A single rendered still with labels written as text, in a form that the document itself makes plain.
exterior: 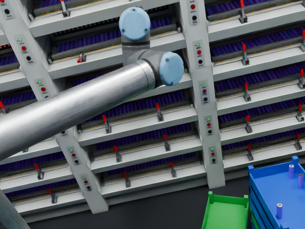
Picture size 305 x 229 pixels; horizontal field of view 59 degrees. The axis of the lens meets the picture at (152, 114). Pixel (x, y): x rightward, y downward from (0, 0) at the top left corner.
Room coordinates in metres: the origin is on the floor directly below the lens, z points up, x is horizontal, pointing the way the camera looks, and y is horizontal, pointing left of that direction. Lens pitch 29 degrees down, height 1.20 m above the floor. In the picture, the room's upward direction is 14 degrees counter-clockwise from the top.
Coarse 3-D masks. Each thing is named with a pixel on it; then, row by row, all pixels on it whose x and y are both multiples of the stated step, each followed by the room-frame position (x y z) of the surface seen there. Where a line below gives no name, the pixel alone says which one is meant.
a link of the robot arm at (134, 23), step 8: (128, 8) 0.86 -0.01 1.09; (136, 8) 0.83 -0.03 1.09; (120, 16) 0.85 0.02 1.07; (128, 16) 0.82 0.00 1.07; (136, 16) 0.82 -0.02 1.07; (144, 16) 0.82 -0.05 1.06; (120, 24) 0.82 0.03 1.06; (128, 24) 0.82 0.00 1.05; (136, 24) 0.81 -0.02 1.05; (144, 24) 0.81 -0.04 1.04; (128, 32) 0.81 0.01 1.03; (136, 32) 0.81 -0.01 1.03; (144, 32) 0.81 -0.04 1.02; (128, 40) 0.82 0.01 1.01; (136, 40) 0.82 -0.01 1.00; (144, 40) 0.82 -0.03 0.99
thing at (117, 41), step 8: (152, 32) 1.19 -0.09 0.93; (160, 32) 1.19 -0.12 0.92; (168, 32) 1.18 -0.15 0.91; (112, 40) 1.20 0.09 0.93; (120, 40) 1.20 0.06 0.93; (80, 48) 1.21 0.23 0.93; (88, 48) 1.20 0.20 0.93; (96, 48) 1.20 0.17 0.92; (56, 56) 1.21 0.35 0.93; (64, 56) 1.21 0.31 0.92
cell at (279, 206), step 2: (278, 204) 0.61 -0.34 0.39; (280, 204) 0.61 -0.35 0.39; (278, 206) 0.61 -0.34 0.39; (280, 206) 0.61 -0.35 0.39; (282, 206) 0.61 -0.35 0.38; (278, 208) 0.61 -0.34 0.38; (280, 208) 0.60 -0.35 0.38; (282, 208) 0.61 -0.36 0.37; (278, 210) 0.61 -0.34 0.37; (280, 210) 0.60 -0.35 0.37; (278, 212) 0.61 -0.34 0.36; (280, 212) 0.60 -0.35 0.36; (278, 214) 0.61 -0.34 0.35; (280, 214) 0.60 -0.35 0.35; (276, 216) 0.62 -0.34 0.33; (278, 216) 0.61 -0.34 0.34; (280, 216) 0.60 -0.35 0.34; (278, 218) 0.61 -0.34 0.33; (280, 218) 0.60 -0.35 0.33
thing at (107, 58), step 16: (176, 16) 1.29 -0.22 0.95; (80, 32) 1.31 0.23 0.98; (48, 48) 1.27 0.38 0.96; (160, 48) 1.13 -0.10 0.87; (176, 48) 1.13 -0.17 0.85; (48, 64) 1.19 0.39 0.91; (64, 64) 1.17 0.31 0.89; (80, 64) 1.14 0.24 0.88; (96, 64) 1.15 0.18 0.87; (112, 64) 1.15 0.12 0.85
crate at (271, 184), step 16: (256, 176) 0.81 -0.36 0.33; (272, 176) 0.80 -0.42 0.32; (288, 176) 0.78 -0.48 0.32; (304, 176) 0.74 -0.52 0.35; (256, 192) 0.73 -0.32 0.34; (272, 192) 0.72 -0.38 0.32; (288, 192) 0.70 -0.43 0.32; (304, 192) 0.69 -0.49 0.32; (272, 208) 0.65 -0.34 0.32; (288, 208) 0.64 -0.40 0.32; (304, 208) 0.62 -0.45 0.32; (272, 224) 0.59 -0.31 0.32; (288, 224) 0.58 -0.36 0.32; (304, 224) 0.56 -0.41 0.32
